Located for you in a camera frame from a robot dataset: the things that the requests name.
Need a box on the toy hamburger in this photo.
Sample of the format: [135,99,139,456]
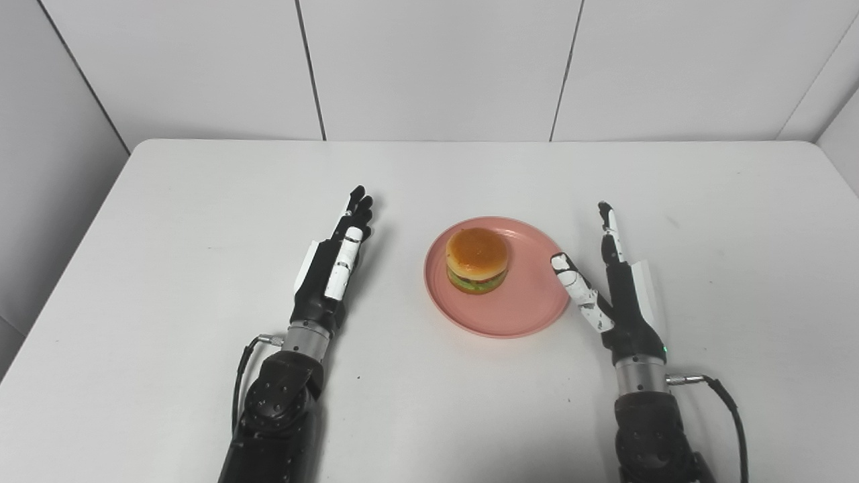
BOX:
[446,227,509,294]

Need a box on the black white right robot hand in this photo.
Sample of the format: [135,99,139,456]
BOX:
[550,201,668,367]

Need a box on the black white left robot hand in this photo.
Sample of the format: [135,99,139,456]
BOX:
[291,186,374,333]

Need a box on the pink round plate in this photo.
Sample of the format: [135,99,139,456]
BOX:
[423,216,572,339]

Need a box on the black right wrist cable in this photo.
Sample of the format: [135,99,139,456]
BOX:
[666,374,750,483]

